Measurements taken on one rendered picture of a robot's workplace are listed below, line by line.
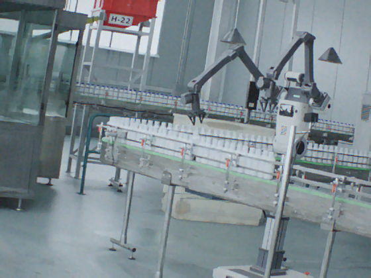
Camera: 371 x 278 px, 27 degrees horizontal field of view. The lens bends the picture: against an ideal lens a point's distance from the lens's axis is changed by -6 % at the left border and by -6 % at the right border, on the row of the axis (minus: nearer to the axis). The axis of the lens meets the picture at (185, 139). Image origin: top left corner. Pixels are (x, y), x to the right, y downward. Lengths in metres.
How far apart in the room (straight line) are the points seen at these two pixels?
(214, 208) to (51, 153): 2.30
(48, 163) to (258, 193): 5.94
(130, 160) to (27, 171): 2.49
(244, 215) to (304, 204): 5.22
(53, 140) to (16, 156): 2.43
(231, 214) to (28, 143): 2.82
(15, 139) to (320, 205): 4.29
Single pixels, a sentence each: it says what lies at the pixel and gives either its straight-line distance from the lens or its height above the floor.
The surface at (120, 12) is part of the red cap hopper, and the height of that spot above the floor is 2.49.
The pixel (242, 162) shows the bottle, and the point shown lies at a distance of 5.10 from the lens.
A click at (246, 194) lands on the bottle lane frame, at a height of 0.88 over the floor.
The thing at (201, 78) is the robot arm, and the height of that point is 1.54.
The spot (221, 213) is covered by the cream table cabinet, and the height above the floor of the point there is 0.12.
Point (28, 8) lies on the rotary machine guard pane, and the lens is 8.14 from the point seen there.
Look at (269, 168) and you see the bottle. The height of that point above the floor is 1.07.
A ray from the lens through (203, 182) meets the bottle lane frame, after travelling 5.32.
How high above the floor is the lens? 1.42
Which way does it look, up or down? 3 degrees down
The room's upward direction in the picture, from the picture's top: 9 degrees clockwise
